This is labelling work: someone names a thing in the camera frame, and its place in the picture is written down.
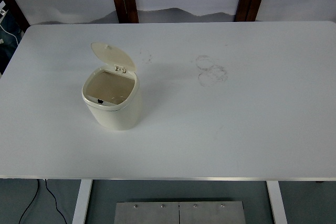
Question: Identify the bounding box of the cream lidded trash bin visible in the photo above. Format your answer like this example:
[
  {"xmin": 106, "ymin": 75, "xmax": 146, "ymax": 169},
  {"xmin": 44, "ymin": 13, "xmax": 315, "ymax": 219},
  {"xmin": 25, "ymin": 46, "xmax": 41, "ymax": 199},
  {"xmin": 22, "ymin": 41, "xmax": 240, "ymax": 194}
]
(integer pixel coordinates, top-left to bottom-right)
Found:
[{"xmin": 81, "ymin": 41, "xmax": 144, "ymax": 132}]

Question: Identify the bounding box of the grey metal plate with screws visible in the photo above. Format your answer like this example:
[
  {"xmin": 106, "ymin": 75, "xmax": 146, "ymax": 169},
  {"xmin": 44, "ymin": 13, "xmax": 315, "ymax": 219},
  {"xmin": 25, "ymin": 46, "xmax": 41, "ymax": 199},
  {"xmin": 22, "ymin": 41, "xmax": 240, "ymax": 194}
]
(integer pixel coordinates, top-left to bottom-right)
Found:
[{"xmin": 113, "ymin": 201, "xmax": 246, "ymax": 224}]

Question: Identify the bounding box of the white table leg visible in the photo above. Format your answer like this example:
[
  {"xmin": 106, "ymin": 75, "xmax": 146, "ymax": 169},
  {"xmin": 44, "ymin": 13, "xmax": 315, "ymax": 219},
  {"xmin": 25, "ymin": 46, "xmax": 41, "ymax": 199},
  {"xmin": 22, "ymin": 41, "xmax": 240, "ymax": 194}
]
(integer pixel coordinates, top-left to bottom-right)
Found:
[
  {"xmin": 266, "ymin": 181, "xmax": 289, "ymax": 224},
  {"xmin": 71, "ymin": 180, "xmax": 93, "ymax": 224}
]

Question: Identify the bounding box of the dark blue fabric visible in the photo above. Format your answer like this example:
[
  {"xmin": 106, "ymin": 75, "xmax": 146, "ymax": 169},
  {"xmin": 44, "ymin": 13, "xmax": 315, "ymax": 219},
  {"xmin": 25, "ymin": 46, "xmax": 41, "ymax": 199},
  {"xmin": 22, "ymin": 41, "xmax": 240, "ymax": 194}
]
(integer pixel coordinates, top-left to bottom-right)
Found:
[{"xmin": 0, "ymin": 14, "xmax": 24, "ymax": 76}]

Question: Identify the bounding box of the black floor cable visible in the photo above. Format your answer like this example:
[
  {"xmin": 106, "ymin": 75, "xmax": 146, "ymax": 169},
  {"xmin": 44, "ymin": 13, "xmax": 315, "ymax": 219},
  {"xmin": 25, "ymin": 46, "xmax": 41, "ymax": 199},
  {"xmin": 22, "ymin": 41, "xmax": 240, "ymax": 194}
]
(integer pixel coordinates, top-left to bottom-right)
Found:
[
  {"xmin": 18, "ymin": 179, "xmax": 41, "ymax": 224},
  {"xmin": 44, "ymin": 179, "xmax": 68, "ymax": 224}
]

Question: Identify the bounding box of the thin white cable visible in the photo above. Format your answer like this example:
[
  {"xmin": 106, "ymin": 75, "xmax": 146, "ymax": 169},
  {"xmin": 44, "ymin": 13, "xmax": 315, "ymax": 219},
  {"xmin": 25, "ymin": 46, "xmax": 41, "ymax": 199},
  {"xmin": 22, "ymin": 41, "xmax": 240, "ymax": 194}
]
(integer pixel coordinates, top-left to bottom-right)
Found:
[{"xmin": 0, "ymin": 22, "xmax": 16, "ymax": 46}]

